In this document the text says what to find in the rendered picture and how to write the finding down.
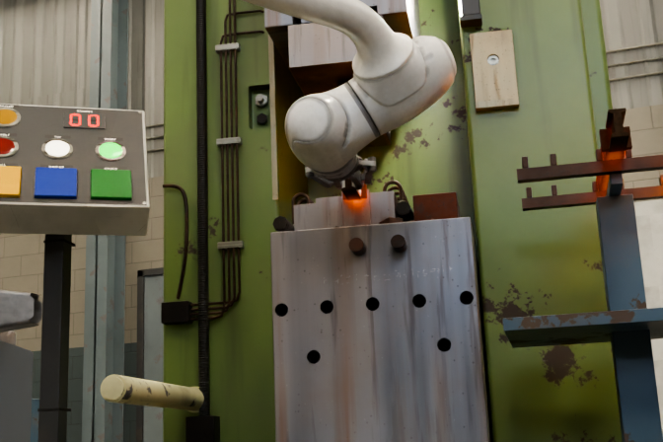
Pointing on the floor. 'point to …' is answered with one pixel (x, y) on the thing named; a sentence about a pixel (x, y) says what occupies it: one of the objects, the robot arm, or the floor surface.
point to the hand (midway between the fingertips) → (351, 184)
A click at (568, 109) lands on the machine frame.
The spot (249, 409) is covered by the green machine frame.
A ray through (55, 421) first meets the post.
